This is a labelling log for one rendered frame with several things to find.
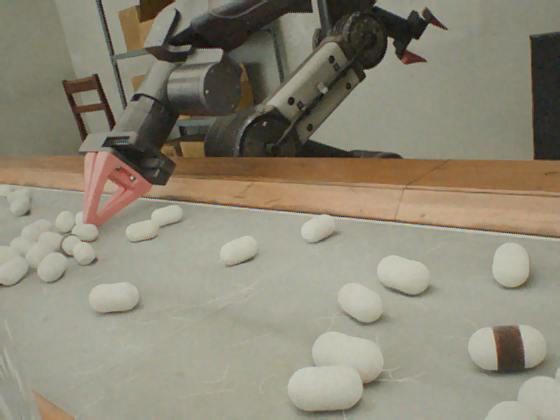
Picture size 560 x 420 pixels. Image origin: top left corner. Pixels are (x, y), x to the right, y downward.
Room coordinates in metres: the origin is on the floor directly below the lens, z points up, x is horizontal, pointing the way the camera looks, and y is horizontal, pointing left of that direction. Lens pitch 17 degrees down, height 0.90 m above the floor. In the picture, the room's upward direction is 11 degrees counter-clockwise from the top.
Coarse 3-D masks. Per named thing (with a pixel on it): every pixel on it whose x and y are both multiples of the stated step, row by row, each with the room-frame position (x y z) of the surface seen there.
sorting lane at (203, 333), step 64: (64, 192) 0.85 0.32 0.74; (64, 256) 0.53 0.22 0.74; (128, 256) 0.49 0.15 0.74; (192, 256) 0.46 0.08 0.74; (256, 256) 0.43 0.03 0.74; (320, 256) 0.40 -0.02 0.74; (384, 256) 0.38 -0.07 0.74; (448, 256) 0.36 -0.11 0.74; (64, 320) 0.37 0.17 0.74; (128, 320) 0.35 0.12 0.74; (192, 320) 0.34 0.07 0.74; (256, 320) 0.32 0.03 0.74; (320, 320) 0.30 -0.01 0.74; (384, 320) 0.29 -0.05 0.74; (448, 320) 0.28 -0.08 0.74; (512, 320) 0.26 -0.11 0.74; (64, 384) 0.28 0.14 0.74; (128, 384) 0.27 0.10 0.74; (192, 384) 0.26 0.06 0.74; (256, 384) 0.25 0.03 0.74; (384, 384) 0.23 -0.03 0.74; (448, 384) 0.22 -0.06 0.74; (512, 384) 0.21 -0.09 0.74
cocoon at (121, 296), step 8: (96, 288) 0.37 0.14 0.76; (104, 288) 0.37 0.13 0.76; (112, 288) 0.37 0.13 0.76; (120, 288) 0.37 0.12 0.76; (128, 288) 0.37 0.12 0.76; (136, 288) 0.37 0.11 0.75; (96, 296) 0.37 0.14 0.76; (104, 296) 0.37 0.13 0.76; (112, 296) 0.36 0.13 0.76; (120, 296) 0.36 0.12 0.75; (128, 296) 0.36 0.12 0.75; (136, 296) 0.37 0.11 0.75; (96, 304) 0.37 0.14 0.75; (104, 304) 0.37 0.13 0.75; (112, 304) 0.36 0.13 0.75; (120, 304) 0.36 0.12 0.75; (128, 304) 0.36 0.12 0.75; (136, 304) 0.37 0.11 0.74; (104, 312) 0.37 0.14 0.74
